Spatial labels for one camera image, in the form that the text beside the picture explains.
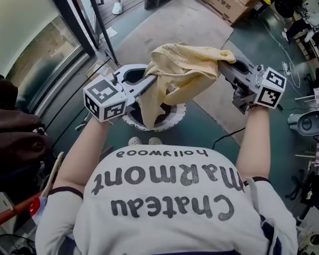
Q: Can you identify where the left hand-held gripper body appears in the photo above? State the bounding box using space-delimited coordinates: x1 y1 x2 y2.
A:
82 73 136 123

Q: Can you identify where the large printed cardboard box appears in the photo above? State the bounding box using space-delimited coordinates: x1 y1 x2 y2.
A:
194 0 266 27

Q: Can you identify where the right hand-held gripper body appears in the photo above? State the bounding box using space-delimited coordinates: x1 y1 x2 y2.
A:
232 65 287 114

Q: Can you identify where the flat labelled cardboard box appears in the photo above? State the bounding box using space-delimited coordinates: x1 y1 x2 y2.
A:
85 59 115 79

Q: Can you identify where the black office chair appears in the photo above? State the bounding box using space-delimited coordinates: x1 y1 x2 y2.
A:
286 168 319 213

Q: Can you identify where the white woven laundry basket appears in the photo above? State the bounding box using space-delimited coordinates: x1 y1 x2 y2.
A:
121 101 187 132

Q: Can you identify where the person's right forearm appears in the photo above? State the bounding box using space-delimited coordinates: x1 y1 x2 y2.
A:
235 104 272 182

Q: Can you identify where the white power strip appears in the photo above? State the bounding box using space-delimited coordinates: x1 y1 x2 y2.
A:
281 61 292 76

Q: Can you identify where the yellow towel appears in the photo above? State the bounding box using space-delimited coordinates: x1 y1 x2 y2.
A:
135 42 237 129

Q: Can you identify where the beige floor mat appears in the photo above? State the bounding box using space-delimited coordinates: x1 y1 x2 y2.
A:
113 0 259 146

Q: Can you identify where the person's left forearm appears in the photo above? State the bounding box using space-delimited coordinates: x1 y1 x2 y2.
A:
53 117 114 195

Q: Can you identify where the grey white machine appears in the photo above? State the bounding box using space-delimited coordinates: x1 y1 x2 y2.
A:
287 110 319 137

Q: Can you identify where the brown jacket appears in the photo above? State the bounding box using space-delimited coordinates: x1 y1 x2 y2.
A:
0 67 47 143

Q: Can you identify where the black metal garment rail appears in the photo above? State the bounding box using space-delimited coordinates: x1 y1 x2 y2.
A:
83 0 120 66

